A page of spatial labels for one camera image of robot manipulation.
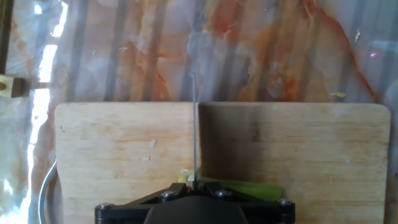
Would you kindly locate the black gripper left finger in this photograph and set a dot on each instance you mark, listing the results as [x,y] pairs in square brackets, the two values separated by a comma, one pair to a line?
[130,208]

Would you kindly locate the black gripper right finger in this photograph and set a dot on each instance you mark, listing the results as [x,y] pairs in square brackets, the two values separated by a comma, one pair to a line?
[264,208]

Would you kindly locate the thin steel knife blade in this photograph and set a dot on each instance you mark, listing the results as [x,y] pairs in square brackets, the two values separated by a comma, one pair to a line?
[194,130]

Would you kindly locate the green scallion stalk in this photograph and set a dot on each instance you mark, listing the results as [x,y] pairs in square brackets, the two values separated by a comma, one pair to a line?
[248,188]

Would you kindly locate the wooden cutting board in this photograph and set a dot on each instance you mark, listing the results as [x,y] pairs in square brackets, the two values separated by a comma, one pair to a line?
[124,149]

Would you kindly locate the pale cut scallion slice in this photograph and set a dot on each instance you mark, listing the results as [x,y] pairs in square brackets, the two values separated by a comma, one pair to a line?
[185,175]

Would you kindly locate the tiny yellow scallion scrap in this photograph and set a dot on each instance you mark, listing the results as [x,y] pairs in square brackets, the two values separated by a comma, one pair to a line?
[339,95]

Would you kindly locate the orange marble pattern mat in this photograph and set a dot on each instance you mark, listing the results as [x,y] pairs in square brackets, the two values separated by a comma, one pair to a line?
[248,46]

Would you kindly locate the wooden knife rack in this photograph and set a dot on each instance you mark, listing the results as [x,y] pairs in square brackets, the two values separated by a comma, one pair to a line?
[9,86]

